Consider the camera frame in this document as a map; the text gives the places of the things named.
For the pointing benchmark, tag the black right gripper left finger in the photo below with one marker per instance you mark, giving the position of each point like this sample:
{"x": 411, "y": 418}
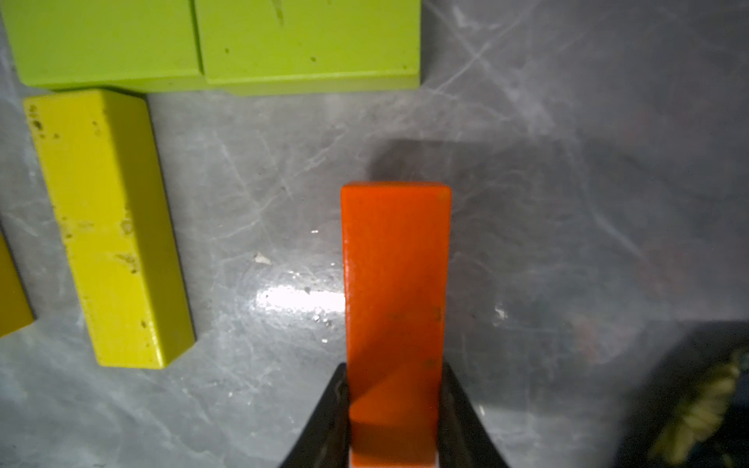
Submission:
{"x": 325, "y": 440}

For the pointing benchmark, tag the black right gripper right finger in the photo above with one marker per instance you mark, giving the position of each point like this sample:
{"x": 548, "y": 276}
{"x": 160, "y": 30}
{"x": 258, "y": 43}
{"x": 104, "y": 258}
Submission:
{"x": 462, "y": 440}

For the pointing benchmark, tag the orange block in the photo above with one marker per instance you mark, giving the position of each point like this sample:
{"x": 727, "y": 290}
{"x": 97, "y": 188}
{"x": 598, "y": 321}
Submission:
{"x": 396, "y": 240}

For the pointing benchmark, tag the yellow block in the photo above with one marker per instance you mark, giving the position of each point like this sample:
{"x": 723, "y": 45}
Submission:
{"x": 15, "y": 311}
{"x": 101, "y": 167}

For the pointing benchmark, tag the lime green block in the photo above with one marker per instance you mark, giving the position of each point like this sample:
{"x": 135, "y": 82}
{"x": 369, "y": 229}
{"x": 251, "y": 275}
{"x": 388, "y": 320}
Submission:
{"x": 138, "y": 46}
{"x": 266, "y": 48}

